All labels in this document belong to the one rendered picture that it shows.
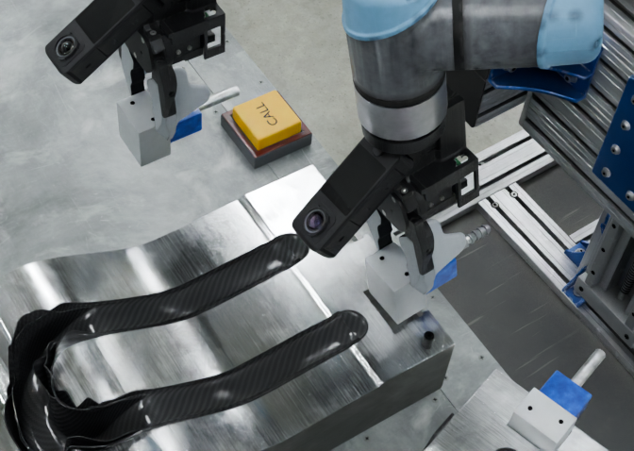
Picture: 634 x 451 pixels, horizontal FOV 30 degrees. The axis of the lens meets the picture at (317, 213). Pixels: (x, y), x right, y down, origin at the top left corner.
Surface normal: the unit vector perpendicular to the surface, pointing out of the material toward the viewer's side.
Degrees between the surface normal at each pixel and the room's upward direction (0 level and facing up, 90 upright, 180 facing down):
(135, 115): 0
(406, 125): 87
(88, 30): 31
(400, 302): 82
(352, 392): 3
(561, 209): 0
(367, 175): 39
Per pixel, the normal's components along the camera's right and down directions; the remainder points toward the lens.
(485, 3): -0.15, -0.20
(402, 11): 0.17, 0.72
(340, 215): -0.53, -0.31
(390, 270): -0.11, -0.64
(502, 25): -0.13, 0.25
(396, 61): -0.07, 0.77
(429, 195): 0.53, 0.61
